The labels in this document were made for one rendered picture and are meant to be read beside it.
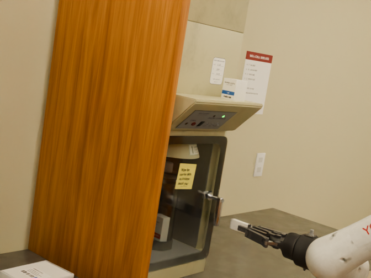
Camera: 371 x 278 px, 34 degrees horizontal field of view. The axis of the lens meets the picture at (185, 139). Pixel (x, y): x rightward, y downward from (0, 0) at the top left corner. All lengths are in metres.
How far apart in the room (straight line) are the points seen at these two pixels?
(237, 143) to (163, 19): 1.25
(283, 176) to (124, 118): 1.62
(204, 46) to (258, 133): 1.16
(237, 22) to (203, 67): 0.19
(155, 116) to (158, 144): 0.07
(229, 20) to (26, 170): 0.77
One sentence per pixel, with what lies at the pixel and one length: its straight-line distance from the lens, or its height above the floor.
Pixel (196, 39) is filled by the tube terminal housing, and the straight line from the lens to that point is 1.70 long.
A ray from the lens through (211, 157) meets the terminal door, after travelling 1.83.
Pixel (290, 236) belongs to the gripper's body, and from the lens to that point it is 1.69.
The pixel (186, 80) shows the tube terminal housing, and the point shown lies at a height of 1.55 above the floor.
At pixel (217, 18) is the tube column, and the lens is 1.76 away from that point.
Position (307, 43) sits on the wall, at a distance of 3.06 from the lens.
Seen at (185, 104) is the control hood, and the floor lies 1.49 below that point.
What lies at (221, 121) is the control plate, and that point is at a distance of 1.74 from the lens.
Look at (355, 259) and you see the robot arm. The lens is 1.48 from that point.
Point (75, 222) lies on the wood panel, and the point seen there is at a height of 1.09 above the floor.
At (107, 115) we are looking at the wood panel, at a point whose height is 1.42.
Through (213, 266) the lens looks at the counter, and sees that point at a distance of 2.05.
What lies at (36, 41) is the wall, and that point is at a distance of 1.87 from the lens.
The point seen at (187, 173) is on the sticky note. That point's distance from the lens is 1.76.
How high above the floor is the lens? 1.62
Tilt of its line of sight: 8 degrees down
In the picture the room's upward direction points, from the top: 9 degrees clockwise
